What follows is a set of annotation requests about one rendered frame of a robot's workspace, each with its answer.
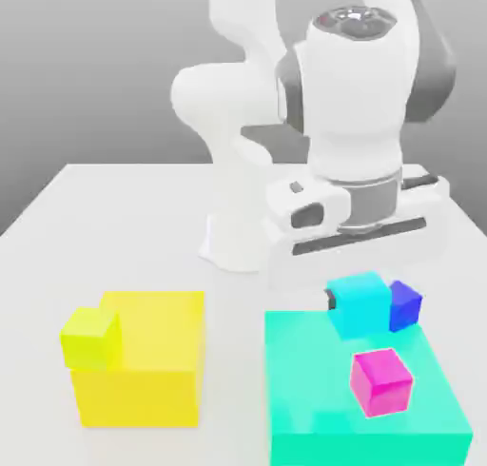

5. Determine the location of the small blue cube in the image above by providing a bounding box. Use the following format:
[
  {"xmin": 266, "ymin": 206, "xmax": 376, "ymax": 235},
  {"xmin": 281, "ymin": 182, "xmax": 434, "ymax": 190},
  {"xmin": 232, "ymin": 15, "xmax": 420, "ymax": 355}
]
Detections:
[{"xmin": 388, "ymin": 279, "xmax": 424, "ymax": 334}]

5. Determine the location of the small cyan cube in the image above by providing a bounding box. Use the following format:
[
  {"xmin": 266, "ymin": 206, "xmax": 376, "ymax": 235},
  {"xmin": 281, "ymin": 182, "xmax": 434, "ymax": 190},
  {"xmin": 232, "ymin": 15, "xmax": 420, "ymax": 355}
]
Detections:
[{"xmin": 325, "ymin": 270, "xmax": 392, "ymax": 340}]

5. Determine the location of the large yellow box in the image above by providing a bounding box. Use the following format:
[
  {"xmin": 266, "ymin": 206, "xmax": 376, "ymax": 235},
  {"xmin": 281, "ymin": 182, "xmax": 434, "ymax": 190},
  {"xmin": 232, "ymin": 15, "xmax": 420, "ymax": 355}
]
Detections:
[{"xmin": 69, "ymin": 290, "xmax": 207, "ymax": 430}]

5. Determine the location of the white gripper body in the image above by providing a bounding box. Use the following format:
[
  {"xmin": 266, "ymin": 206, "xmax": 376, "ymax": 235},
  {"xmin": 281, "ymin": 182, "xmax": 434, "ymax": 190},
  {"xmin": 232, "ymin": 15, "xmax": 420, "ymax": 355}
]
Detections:
[{"xmin": 262, "ymin": 174, "xmax": 453, "ymax": 291}]

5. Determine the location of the large teal box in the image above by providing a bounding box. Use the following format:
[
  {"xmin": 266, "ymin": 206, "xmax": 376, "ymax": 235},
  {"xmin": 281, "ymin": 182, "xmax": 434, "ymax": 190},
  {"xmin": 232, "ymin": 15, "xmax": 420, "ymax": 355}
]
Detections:
[{"xmin": 263, "ymin": 310, "xmax": 476, "ymax": 466}]

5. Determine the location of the small yellow-green cube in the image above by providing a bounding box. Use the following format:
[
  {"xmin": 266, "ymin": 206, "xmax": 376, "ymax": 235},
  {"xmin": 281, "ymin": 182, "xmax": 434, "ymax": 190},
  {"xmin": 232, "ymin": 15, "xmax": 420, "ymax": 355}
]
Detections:
[{"xmin": 59, "ymin": 306, "xmax": 124, "ymax": 373}]

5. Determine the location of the small magenta cube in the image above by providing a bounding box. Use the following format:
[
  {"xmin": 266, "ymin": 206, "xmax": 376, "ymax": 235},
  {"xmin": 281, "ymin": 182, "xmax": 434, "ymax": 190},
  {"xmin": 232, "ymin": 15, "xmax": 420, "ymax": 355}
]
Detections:
[{"xmin": 349, "ymin": 347, "xmax": 415, "ymax": 418}]

